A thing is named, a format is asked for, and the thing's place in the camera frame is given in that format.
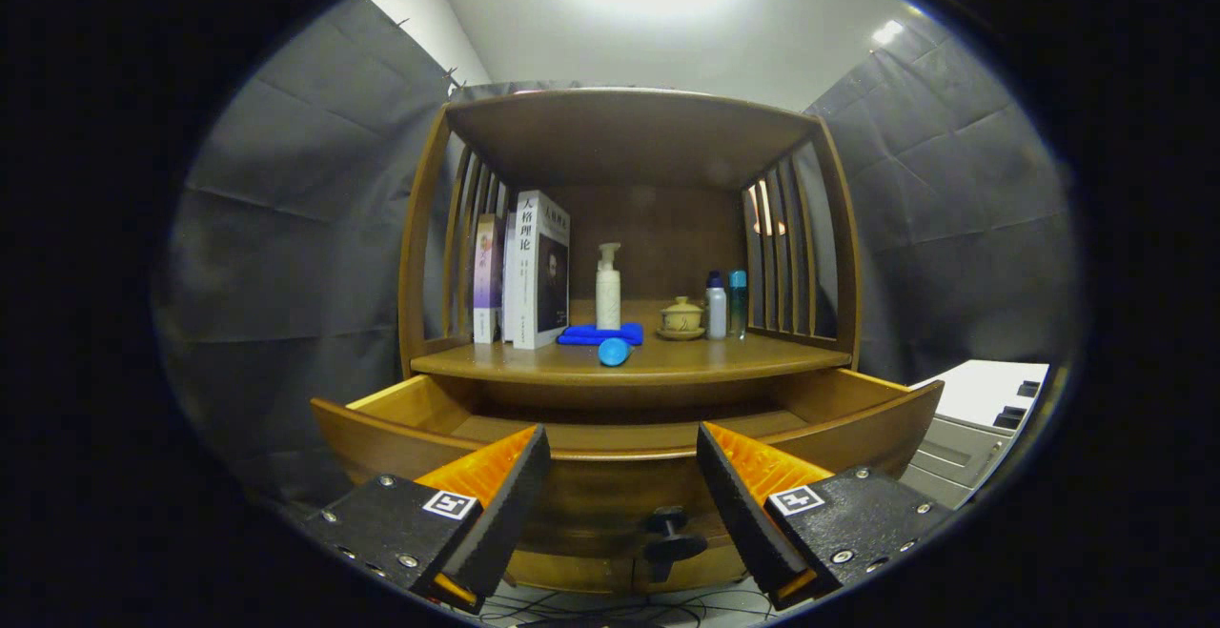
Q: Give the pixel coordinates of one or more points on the blue folded cloth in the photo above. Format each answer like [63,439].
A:
[581,334]

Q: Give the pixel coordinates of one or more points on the small ceiling light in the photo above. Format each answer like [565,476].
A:
[888,31]

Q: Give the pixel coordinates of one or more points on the purple book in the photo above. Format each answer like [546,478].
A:
[487,275]

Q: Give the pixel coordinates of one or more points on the white grey drawer unit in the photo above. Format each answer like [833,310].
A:
[982,390]

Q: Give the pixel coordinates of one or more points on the wooden drawer with black knob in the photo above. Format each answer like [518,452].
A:
[610,485]

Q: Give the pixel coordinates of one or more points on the white bottle with blue cap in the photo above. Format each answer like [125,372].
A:
[716,314]

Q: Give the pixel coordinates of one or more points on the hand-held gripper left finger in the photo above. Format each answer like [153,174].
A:
[500,514]

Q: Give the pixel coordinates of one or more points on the blue white tube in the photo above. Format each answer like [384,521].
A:
[615,353]

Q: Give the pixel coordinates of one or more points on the thin white book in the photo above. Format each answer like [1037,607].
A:
[509,275]

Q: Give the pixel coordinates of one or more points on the wooden cabinet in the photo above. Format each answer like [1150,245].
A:
[629,132]

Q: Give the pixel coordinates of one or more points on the wooden countertop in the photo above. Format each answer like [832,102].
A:
[715,356]

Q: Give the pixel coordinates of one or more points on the white portrait book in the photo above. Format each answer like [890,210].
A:
[553,275]

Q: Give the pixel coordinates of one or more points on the yellow lidded teacup with saucer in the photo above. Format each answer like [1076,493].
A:
[681,318]

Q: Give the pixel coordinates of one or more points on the teal bottle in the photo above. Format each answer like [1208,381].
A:
[739,304]

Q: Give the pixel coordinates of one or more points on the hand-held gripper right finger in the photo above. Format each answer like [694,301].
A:
[745,514]

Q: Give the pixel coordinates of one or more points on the wooden cabinet door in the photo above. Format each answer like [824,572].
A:
[715,576]
[572,576]

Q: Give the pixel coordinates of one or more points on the white pump bottle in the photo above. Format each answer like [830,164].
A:
[608,299]

